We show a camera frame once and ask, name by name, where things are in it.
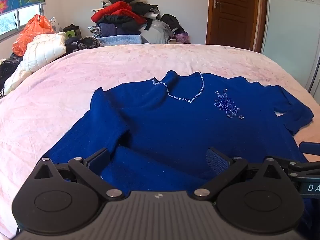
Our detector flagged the white flower-patterned wardrobe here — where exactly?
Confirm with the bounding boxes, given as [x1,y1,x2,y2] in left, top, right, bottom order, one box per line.
[260,0,320,98]

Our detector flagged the brown wooden door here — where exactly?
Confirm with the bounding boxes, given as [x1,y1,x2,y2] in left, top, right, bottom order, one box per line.
[205,0,268,53]

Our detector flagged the light blue fleece blanket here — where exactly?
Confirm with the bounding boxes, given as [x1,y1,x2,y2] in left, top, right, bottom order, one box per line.
[98,34,150,47]

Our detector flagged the orange plastic bag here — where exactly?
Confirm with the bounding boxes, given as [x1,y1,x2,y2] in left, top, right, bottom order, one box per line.
[12,14,54,57]

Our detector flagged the purple bag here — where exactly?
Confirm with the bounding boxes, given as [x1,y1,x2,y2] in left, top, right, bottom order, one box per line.
[175,32,191,44]

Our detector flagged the window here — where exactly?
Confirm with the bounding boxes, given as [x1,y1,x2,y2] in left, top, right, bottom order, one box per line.
[0,4,45,41]

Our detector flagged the white patterned bag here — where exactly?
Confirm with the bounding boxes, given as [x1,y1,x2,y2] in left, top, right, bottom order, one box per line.
[49,17,62,33]

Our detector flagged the dark patterned clothes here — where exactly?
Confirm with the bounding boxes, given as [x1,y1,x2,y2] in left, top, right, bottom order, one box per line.
[0,54,25,100]

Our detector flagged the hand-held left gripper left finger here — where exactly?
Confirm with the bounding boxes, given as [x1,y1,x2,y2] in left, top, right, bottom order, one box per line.
[34,148,124,201]

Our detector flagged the white quilted jacket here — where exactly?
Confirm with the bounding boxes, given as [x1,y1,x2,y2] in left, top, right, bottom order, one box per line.
[4,32,67,95]

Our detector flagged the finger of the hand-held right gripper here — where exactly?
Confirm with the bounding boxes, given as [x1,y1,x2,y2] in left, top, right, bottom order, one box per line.
[272,156,320,178]
[299,142,320,155]

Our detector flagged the leopard print cloth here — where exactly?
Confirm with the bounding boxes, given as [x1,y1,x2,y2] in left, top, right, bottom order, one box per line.
[76,36,101,51]

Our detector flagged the pink bed blanket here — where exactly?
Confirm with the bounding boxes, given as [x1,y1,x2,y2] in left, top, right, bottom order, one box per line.
[0,43,320,238]

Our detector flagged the clear plastic bag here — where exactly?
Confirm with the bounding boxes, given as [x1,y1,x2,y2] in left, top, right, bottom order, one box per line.
[140,19,173,44]

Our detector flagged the pile of dark and red clothes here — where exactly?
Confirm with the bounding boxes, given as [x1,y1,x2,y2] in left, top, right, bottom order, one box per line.
[90,0,160,37]

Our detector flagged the green and black box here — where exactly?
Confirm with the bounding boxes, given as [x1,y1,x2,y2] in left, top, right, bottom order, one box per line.
[62,24,82,40]

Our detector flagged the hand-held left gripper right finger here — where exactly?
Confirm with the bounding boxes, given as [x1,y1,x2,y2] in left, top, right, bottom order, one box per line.
[194,147,284,201]

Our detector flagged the blue beaded sweater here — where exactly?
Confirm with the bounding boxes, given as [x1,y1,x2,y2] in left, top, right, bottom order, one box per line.
[41,70,315,230]

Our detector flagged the black bag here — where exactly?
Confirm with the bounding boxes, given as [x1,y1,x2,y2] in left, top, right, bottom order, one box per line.
[160,14,186,34]

